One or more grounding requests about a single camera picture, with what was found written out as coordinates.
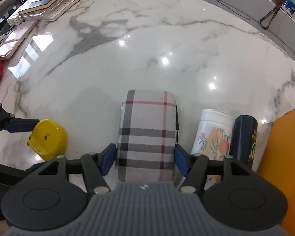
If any white floral bottle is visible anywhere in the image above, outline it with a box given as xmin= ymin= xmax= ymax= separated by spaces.
xmin=190 ymin=109 xmax=234 ymax=185

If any dark blue cylinder can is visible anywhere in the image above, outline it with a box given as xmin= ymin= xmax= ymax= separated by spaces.
xmin=229 ymin=114 xmax=258 ymax=168

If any beige books stack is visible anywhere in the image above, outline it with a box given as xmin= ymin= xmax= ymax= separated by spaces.
xmin=7 ymin=0 xmax=80 ymax=26

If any orange white storage box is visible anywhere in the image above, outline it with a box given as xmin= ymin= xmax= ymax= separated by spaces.
xmin=257 ymin=110 xmax=295 ymax=235

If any brown camera with strap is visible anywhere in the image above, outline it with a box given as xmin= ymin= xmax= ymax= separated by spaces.
xmin=259 ymin=0 xmax=284 ymax=30

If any yellow tape measure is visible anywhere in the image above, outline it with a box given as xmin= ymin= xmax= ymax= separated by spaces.
xmin=27 ymin=119 xmax=67 ymax=161

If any plaid glasses case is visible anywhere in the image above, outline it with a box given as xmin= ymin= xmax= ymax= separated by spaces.
xmin=115 ymin=89 xmax=179 ymax=182

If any pink flat case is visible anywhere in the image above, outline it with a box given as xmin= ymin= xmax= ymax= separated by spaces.
xmin=0 ymin=20 xmax=38 ymax=60

